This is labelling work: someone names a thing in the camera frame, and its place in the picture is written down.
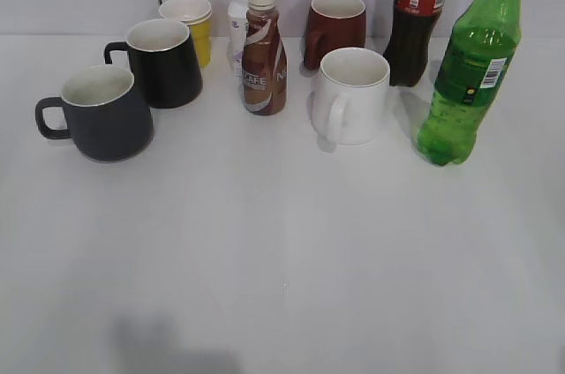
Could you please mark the black ceramic mug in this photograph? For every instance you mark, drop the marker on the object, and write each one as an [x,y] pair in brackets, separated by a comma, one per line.
[163,60]

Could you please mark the white plastic bottle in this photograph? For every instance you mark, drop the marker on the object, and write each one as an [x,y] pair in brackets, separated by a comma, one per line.
[238,23]

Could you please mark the yellow paper cup stack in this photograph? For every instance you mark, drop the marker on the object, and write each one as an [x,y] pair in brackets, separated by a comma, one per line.
[197,15]

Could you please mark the green soda bottle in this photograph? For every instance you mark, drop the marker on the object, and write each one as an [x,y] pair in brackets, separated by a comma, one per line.
[481,47]

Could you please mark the white ceramic mug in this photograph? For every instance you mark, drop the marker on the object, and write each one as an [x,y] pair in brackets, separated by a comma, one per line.
[349,94]

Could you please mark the brown Nescafe coffee bottle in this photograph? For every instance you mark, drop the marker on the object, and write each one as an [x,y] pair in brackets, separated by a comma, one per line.
[264,62]

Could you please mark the dark red ceramic mug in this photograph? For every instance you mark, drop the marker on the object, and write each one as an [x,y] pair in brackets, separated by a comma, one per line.
[333,24]

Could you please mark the cola bottle red label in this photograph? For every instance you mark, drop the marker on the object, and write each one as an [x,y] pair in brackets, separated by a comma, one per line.
[407,49]

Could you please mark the dark grey ceramic mug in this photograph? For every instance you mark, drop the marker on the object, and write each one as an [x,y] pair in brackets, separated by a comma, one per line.
[106,115]

